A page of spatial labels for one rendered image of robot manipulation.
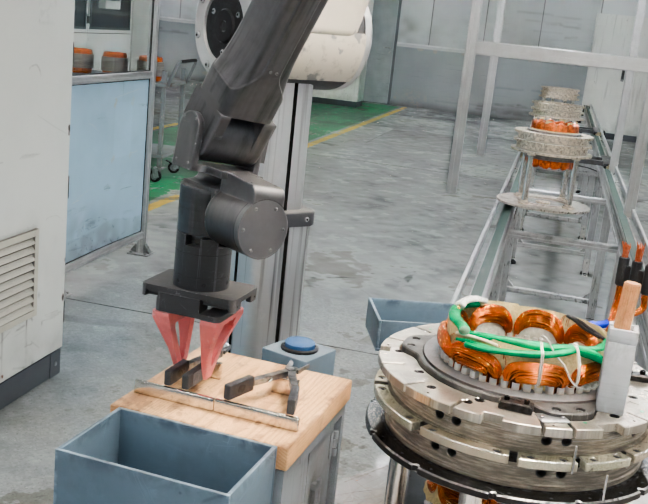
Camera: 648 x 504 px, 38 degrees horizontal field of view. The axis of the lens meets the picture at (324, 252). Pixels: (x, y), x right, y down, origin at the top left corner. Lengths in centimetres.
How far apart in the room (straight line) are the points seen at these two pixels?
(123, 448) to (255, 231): 26
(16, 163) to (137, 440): 245
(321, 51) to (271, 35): 46
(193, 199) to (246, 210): 8
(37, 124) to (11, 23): 38
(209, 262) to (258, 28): 23
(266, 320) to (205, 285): 47
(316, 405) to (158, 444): 17
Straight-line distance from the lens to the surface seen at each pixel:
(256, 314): 140
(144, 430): 95
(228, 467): 92
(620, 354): 100
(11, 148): 331
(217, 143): 91
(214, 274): 94
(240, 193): 88
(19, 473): 314
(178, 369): 98
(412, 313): 140
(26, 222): 345
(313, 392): 102
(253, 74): 88
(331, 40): 134
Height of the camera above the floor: 145
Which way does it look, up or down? 14 degrees down
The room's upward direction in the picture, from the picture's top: 6 degrees clockwise
